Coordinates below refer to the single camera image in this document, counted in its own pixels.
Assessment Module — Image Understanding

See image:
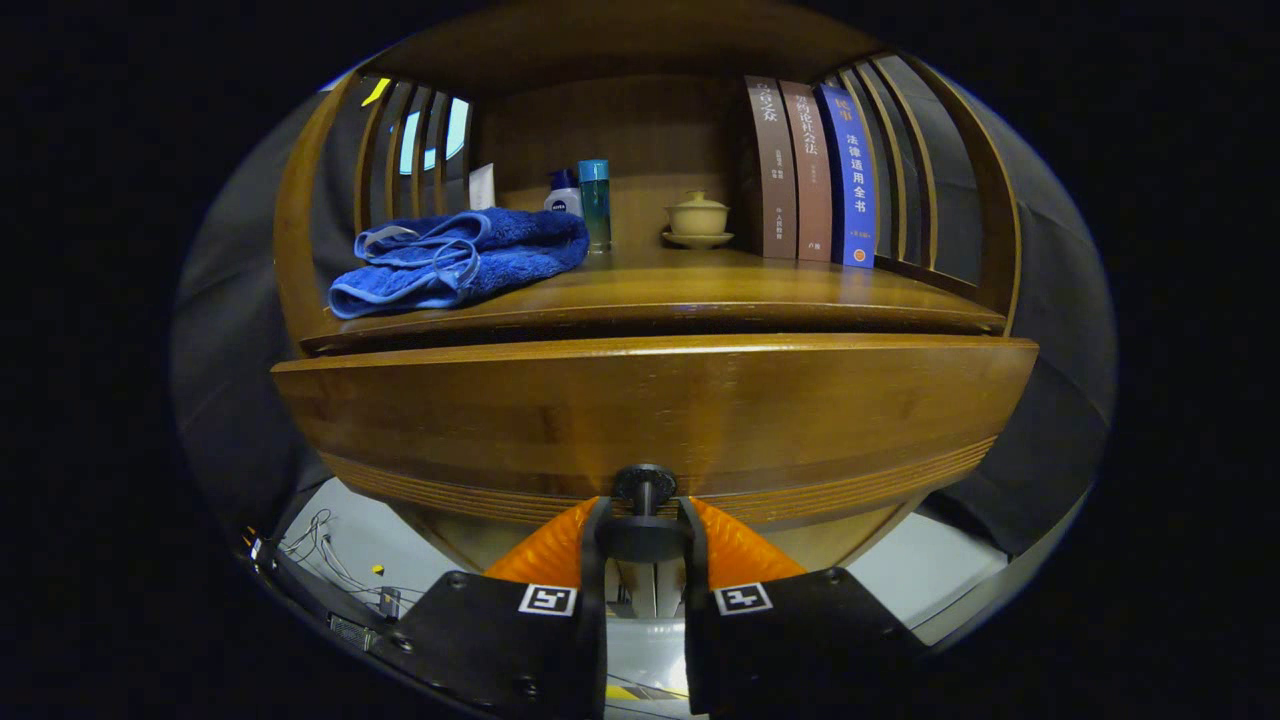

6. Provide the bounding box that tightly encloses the wooden cabinet door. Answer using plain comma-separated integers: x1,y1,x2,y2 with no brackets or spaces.
400,498,586,579
770,495,926,571

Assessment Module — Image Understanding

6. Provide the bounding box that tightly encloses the blue book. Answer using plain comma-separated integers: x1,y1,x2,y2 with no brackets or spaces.
815,83,879,269

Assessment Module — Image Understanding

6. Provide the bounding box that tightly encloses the brown wooden cabinet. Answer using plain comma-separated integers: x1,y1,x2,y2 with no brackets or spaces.
272,0,1041,621

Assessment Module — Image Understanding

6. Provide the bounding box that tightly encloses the teal clear bottle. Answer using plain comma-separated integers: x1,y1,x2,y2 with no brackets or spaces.
577,159,613,254

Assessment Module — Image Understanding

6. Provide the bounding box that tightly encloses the wooden drawer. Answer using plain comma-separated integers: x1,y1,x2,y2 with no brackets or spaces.
270,333,1041,576

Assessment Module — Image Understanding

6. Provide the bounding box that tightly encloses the beige lidded teacup with saucer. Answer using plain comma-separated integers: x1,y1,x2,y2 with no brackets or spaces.
661,190,736,251

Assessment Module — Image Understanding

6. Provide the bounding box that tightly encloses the reddish brown book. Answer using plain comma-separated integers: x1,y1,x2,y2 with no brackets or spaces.
779,80,834,264

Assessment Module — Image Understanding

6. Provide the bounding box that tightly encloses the white bottle with blue cap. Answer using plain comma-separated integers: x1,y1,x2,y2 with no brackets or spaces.
543,168,584,218

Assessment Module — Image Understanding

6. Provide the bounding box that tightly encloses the wooden countertop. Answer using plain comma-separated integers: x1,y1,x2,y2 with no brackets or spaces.
300,245,1009,353

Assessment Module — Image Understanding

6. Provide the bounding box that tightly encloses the blue folded towel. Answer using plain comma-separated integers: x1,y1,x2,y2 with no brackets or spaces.
328,207,591,321

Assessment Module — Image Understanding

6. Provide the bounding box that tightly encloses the black drawer knob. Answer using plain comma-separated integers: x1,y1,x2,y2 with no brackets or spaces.
597,464,696,563

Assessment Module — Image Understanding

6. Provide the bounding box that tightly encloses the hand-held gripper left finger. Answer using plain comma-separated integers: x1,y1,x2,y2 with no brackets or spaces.
395,495,613,720

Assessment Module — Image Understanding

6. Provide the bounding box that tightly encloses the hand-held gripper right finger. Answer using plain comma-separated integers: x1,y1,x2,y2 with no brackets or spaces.
680,495,931,716

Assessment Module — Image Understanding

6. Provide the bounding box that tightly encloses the dark brown book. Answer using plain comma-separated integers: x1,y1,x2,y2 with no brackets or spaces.
744,76,799,261

